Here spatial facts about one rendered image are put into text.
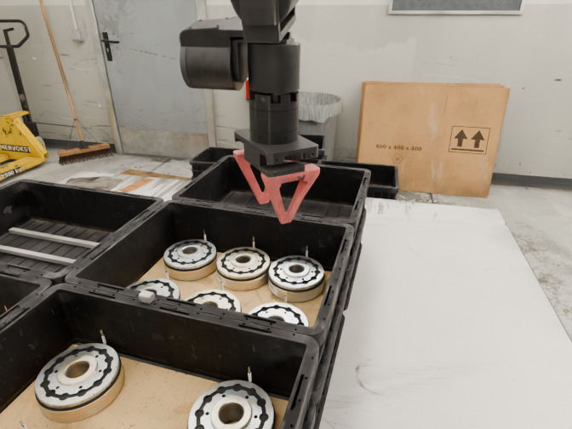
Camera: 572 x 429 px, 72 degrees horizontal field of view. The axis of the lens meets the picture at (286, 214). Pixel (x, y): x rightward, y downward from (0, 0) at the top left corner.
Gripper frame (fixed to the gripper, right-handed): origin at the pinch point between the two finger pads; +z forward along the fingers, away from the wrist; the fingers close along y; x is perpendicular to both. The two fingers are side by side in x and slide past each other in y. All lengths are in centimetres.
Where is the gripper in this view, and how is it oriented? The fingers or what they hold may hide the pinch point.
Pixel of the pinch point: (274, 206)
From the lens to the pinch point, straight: 50.8
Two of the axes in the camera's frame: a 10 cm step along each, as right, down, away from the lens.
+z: -0.1, 8.9, 4.6
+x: 8.8, -2.1, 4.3
